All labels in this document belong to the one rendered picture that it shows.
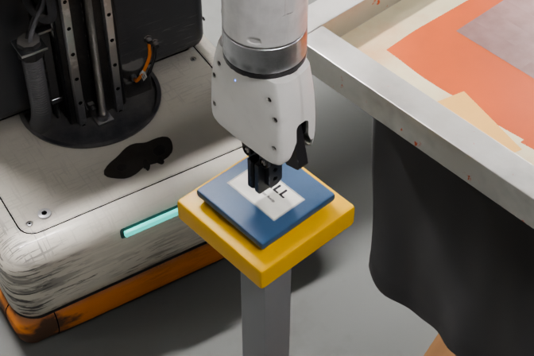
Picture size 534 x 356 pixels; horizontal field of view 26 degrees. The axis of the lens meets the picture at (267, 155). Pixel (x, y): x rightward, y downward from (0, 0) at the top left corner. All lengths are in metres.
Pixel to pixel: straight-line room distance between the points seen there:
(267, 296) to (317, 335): 1.00
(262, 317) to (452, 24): 0.42
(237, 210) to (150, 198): 0.97
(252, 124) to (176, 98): 1.24
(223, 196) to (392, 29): 0.34
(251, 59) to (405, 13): 0.44
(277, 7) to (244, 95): 0.12
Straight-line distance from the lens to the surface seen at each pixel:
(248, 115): 1.05
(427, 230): 1.48
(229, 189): 1.16
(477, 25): 1.40
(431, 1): 1.43
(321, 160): 2.56
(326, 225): 1.16
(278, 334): 1.32
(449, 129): 1.21
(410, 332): 2.27
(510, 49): 1.38
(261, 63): 0.99
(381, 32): 1.38
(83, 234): 2.08
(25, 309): 2.14
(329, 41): 1.30
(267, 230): 1.13
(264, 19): 0.96
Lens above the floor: 1.82
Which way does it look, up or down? 45 degrees down
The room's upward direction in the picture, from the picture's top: straight up
